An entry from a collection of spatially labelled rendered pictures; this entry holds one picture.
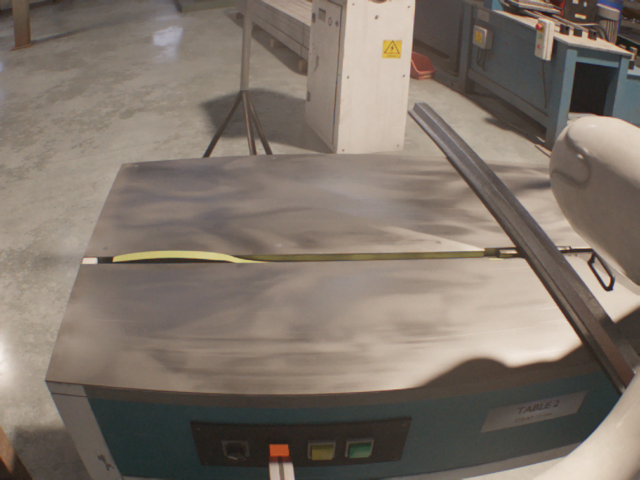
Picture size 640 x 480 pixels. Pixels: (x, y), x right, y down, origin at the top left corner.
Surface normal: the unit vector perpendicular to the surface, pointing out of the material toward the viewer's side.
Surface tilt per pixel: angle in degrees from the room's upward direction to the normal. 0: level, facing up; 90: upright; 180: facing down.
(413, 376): 0
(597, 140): 41
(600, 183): 71
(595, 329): 75
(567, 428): 90
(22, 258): 0
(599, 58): 90
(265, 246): 0
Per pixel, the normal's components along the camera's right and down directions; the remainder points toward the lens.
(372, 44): 0.35, 0.53
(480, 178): -0.93, -0.14
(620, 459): -0.25, -0.33
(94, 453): 0.12, 0.55
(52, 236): 0.06, -0.84
